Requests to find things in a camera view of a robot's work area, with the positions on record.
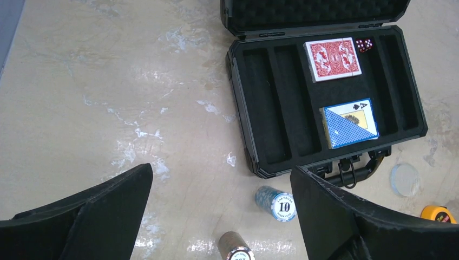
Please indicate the yellow tape measure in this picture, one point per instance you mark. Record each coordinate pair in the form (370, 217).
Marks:
(438, 213)

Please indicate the clear round disc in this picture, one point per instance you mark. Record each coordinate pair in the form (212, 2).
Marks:
(405, 180)

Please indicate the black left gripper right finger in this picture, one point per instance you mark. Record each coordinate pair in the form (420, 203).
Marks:
(337, 224)

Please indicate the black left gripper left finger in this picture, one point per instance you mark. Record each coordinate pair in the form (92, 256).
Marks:
(101, 222)

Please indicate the red dice in case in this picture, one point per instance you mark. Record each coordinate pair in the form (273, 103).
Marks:
(364, 44)

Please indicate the red playing card deck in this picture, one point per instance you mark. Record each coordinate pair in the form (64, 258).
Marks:
(332, 59)

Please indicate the black poker set case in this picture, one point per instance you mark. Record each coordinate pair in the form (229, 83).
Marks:
(278, 103)

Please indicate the blue playing card deck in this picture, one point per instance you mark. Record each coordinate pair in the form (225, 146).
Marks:
(349, 123)

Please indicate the blue poker chip stack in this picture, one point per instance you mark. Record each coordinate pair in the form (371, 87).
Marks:
(279, 204)

